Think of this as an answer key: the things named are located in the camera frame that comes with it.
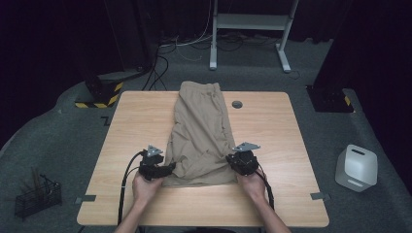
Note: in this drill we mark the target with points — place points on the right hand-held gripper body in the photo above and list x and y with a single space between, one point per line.
245 161

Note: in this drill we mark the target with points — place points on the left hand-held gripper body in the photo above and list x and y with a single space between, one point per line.
150 166

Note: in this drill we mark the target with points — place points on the beige shorts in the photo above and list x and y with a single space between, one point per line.
199 136

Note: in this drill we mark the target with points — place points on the person's left hand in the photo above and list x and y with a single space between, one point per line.
145 191

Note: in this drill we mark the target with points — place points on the person's right hand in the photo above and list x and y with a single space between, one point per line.
254 187

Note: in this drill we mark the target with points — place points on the grey table grommet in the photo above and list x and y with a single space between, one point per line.
237 104

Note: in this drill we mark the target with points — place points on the grey tape strip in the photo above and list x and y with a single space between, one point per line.
85 198
320 195

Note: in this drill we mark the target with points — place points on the black yellow striped stand base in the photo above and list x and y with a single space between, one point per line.
102 90

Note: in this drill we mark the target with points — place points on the white box-shaped device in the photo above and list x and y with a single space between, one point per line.
356 168

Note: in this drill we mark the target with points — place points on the white metal stand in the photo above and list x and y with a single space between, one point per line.
252 22

